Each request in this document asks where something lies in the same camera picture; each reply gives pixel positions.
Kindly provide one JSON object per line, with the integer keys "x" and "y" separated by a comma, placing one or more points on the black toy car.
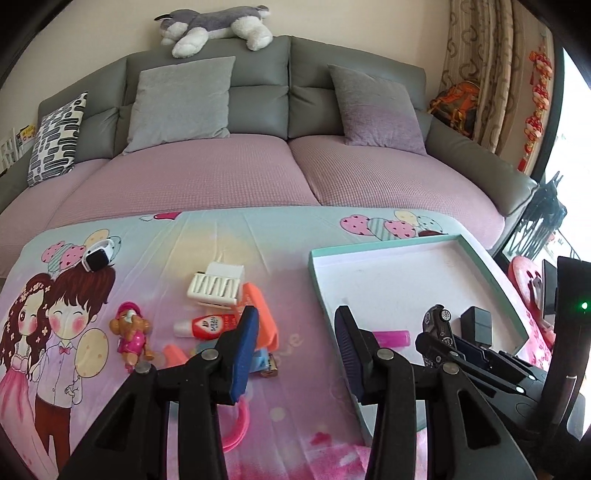
{"x": 438, "y": 321}

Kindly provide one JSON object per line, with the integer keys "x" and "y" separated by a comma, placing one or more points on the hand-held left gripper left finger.
{"x": 244, "y": 350}

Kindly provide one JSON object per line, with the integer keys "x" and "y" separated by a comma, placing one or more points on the grey purple pillow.
{"x": 376, "y": 110}

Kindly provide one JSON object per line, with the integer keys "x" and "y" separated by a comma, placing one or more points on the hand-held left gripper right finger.
{"x": 348, "y": 350}

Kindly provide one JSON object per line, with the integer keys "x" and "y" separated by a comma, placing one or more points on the teal cardboard tray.
{"x": 392, "y": 277}

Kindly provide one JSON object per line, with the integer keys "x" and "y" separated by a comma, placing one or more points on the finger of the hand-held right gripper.
{"x": 515, "y": 364}
{"x": 438, "y": 348}

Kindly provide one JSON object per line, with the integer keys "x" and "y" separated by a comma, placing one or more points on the beige patterned curtain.
{"x": 494, "y": 69}

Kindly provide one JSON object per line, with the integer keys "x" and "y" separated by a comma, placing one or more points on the black and white patterned pillow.
{"x": 57, "y": 138}

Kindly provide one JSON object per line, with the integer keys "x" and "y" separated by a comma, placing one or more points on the books with white rack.
{"x": 11, "y": 152}

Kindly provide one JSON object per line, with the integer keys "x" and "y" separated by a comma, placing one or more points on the white smartwatch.
{"x": 97, "y": 258}

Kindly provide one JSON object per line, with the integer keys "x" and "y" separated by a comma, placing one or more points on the pink round stool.
{"x": 524, "y": 277}

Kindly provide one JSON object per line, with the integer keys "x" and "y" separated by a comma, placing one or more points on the black rectangular block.
{"x": 476, "y": 323}

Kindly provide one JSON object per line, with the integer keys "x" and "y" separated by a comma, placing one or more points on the grey husky plush dog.
{"x": 207, "y": 25}

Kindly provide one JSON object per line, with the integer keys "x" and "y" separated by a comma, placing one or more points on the pink sofa cover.
{"x": 207, "y": 180}

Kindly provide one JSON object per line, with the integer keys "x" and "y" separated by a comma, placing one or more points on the pink puppy toy figure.
{"x": 131, "y": 334}

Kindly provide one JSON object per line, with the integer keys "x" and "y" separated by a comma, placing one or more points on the red knot hanging decoration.
{"x": 540, "y": 87}

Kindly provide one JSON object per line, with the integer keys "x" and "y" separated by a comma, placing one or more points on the pink tube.
{"x": 392, "y": 338}

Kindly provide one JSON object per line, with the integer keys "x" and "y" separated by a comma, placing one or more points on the printed cartoon blanket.
{"x": 161, "y": 258}

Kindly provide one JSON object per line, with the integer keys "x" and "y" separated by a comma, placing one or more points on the orange plastic piece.
{"x": 265, "y": 318}
{"x": 176, "y": 355}

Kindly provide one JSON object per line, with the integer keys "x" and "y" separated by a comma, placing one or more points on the orange backpack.
{"x": 455, "y": 108}

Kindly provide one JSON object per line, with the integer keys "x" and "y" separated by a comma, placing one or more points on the white plug adapter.
{"x": 214, "y": 286}

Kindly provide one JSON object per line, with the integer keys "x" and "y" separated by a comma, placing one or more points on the light grey pillow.
{"x": 182, "y": 106}

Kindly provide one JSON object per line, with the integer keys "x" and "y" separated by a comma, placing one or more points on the red and white glue bottle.
{"x": 203, "y": 326}

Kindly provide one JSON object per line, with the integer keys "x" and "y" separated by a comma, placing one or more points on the black metal rack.
{"x": 538, "y": 217}

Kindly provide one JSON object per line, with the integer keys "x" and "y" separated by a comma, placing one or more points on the grey sofa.
{"x": 263, "y": 78}

